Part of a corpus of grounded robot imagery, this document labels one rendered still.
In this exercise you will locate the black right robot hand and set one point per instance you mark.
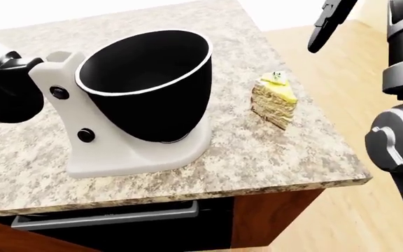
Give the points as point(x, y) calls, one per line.
point(322, 34)

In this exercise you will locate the layered cake slice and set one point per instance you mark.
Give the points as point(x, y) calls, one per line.
point(275, 103)

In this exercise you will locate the black mixer bowl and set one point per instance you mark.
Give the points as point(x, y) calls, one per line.
point(173, 110)

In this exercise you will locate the white stand mixer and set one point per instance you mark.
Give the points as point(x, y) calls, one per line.
point(82, 155)

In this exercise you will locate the brown wooden cabinet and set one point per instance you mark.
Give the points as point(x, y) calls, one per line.
point(275, 210)

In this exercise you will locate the black built-in oven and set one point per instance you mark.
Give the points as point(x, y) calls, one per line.
point(152, 231)

